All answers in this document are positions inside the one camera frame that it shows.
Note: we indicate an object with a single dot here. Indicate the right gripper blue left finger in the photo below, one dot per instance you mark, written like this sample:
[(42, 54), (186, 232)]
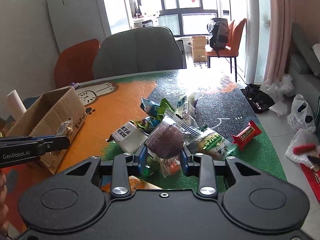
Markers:
[(139, 159)]

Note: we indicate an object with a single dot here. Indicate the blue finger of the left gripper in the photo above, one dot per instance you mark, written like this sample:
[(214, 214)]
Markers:
[(52, 143)]

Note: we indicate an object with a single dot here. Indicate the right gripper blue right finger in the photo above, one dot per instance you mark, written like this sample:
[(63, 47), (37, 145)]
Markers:
[(186, 161)]

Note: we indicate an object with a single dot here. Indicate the yellow snack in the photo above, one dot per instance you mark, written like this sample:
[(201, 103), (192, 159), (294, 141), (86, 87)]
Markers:
[(65, 129)]

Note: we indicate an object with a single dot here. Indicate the white black-text snack packet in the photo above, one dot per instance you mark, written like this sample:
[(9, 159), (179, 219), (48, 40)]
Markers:
[(128, 137)]

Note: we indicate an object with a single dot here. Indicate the orange snack packet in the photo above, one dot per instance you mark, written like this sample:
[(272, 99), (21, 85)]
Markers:
[(135, 184)]

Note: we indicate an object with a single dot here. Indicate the green white snack packet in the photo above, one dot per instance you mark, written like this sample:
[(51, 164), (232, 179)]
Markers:
[(212, 143)]

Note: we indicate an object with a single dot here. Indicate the small green blue snack bag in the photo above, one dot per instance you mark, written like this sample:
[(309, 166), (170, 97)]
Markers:
[(147, 124)]

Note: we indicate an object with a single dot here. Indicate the white blue snack packet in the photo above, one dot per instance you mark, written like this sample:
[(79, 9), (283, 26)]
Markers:
[(185, 108)]

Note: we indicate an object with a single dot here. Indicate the red snack packet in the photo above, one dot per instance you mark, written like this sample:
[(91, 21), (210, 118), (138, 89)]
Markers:
[(245, 136)]

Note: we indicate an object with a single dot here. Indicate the person's hand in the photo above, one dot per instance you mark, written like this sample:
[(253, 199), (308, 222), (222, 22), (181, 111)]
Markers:
[(3, 207)]

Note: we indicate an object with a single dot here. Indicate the cardboard box on table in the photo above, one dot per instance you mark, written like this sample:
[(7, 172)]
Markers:
[(44, 118)]

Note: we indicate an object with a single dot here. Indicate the white paper roll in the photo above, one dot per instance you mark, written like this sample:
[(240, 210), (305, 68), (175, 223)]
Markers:
[(15, 104)]

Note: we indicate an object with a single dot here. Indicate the cartoon cat table mat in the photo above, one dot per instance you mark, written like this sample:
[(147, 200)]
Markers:
[(109, 117)]

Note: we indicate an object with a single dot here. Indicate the orange chair beside table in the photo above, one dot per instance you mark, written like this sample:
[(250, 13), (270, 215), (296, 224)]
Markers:
[(75, 63)]

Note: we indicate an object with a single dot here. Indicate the black clothes on floor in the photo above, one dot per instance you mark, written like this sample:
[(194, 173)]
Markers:
[(258, 100)]

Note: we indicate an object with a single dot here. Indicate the grey upholstered chair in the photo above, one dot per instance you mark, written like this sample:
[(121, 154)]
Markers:
[(138, 50)]

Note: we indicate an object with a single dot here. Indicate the cardboard box on floor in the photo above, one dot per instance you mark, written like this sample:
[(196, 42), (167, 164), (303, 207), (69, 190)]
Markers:
[(197, 45)]

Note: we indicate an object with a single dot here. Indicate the crumpled white bags on floor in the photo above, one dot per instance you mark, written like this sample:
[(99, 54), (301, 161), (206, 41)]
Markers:
[(278, 91)]

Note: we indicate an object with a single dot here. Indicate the orange chair by window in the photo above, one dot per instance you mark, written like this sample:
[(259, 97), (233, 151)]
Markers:
[(230, 51)]

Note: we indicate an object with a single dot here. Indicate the plastic bag with red item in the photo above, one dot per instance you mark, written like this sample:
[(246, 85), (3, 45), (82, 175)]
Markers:
[(302, 147)]

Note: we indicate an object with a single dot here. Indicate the white plastic bag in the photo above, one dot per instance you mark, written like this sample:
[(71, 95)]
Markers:
[(301, 116)]

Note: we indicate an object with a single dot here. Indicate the dark backpack on chair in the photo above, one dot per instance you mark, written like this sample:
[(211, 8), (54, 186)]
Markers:
[(218, 30)]

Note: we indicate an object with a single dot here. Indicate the white refrigerator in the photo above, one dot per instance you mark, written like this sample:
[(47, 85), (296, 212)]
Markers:
[(76, 21)]

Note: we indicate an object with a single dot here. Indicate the grey sofa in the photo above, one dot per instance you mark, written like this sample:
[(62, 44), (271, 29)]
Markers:
[(304, 68)]

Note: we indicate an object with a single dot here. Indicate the pink curtain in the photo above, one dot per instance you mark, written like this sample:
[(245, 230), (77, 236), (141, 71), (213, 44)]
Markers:
[(279, 42)]

